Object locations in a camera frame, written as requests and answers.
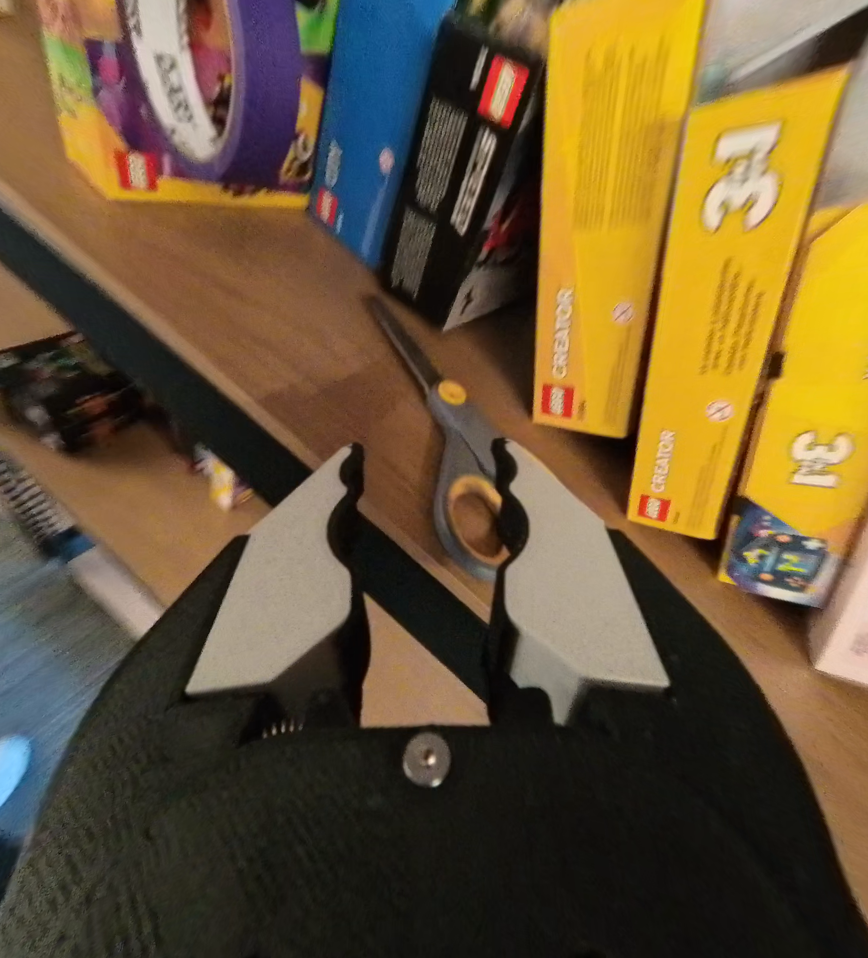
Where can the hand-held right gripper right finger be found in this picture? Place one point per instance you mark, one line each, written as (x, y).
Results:
(584, 606)

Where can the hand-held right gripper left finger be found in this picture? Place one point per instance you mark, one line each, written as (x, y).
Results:
(277, 606)

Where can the grey yellow scissors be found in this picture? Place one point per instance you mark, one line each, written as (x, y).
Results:
(464, 449)

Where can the spider toy box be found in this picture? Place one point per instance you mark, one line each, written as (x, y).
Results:
(90, 135)

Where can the purple masking tape roll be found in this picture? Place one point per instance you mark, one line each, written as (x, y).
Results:
(269, 90)

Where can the small yellow white box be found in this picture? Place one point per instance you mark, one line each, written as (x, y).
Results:
(221, 479)

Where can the black metal shelf rack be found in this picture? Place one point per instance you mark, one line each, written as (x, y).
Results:
(142, 344)

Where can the dark toy box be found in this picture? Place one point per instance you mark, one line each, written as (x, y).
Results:
(67, 397)

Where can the yellow toy box space picture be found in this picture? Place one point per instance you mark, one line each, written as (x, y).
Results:
(838, 389)

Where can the yellow Creator boxes pile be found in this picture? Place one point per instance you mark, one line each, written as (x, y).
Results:
(606, 224)

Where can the small black toy box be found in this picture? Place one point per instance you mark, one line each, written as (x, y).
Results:
(449, 187)

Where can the blue toy box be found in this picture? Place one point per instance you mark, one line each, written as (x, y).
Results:
(374, 112)

